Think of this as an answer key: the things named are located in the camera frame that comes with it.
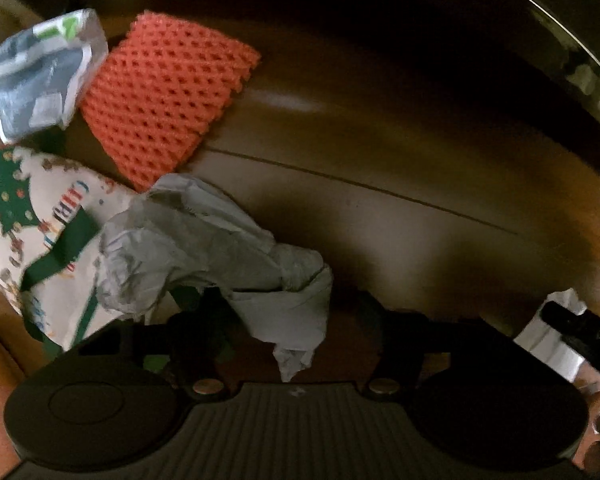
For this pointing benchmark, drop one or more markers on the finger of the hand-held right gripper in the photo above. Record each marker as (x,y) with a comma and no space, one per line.
(562,317)

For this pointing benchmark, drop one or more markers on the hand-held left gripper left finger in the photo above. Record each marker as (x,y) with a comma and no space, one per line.
(180,342)

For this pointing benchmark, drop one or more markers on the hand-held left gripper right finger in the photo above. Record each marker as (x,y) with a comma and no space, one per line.
(395,340)

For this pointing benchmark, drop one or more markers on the white paper sheet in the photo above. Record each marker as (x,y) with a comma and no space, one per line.
(547,345)

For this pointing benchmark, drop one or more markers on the christmas print bag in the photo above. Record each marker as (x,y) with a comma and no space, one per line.
(35,240)

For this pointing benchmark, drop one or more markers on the orange foam net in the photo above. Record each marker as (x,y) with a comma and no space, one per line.
(165,95)

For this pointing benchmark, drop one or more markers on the blue white wrapper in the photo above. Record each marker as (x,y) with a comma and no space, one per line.
(40,80)

